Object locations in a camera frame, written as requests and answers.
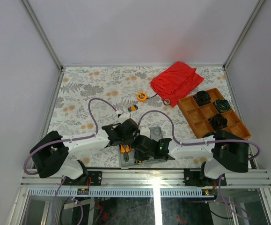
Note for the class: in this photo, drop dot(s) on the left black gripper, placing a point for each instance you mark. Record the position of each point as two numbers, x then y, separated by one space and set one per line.
130 142

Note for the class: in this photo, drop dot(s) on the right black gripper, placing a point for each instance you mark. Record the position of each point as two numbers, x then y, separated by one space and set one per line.
139 157

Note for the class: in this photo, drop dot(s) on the grey plastic tool case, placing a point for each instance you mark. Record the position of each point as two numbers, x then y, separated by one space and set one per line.
155 134

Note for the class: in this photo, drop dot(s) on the orange handled pliers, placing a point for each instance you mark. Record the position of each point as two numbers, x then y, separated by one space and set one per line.
125 149

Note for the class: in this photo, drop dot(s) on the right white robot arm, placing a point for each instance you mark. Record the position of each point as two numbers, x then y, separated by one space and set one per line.
224 152

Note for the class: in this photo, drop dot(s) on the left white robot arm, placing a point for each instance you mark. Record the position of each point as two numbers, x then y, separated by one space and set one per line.
62 155

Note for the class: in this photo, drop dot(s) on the hex key set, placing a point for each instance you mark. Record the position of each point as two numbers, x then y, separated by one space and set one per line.
132 108

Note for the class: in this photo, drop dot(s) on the orange tape measure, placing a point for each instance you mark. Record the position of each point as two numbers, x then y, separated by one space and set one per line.
142 97

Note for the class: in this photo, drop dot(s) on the red folded cloth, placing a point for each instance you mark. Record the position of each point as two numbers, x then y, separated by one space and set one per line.
176 82

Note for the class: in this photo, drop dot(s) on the wooden compartment tray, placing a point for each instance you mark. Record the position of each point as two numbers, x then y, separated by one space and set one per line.
208 111

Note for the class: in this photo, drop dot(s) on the black spinning top upper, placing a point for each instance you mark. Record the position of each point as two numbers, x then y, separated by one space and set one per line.
202 98

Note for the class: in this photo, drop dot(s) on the black orange spinning top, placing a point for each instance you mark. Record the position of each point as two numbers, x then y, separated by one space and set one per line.
218 121

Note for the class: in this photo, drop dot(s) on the green black spinning top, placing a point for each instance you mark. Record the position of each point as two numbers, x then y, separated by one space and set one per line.
222 105

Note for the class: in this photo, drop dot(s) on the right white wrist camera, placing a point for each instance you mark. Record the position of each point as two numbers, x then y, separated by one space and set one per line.
145 131

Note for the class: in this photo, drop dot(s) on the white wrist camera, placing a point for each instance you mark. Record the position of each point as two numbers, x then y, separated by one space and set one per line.
124 116
145 131

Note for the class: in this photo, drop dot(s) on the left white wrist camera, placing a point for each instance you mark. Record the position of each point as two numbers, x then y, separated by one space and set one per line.
124 116

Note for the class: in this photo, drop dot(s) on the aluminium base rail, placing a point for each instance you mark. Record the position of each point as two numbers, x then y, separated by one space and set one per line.
114 182

